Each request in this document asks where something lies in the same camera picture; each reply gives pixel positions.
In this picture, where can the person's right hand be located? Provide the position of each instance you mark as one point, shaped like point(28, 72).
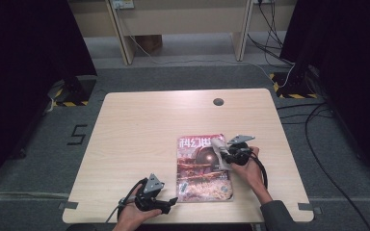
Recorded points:
point(250, 174)

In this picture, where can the grey table grommet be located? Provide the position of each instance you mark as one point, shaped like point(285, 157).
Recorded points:
point(218, 102)

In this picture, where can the person's left hand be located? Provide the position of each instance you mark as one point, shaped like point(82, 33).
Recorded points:
point(135, 216)

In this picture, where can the grey tape piece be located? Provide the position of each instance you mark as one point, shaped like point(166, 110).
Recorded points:
point(308, 208)
point(68, 205)

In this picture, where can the illustrated magazine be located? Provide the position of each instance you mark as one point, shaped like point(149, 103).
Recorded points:
point(202, 187)

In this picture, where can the dark curtain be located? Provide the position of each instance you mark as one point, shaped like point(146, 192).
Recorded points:
point(350, 64)
point(22, 64)

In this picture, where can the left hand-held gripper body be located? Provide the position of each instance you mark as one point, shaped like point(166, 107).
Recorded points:
point(147, 195)

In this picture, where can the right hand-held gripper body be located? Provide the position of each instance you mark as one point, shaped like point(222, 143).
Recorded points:
point(241, 154)

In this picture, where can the white power strip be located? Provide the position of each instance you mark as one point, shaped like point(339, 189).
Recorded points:
point(122, 4)

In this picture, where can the black stand base striped tape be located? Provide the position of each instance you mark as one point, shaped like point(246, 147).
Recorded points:
point(294, 86)
point(77, 93)

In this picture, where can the brown cardboard box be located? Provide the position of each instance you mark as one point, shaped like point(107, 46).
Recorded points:
point(149, 43)

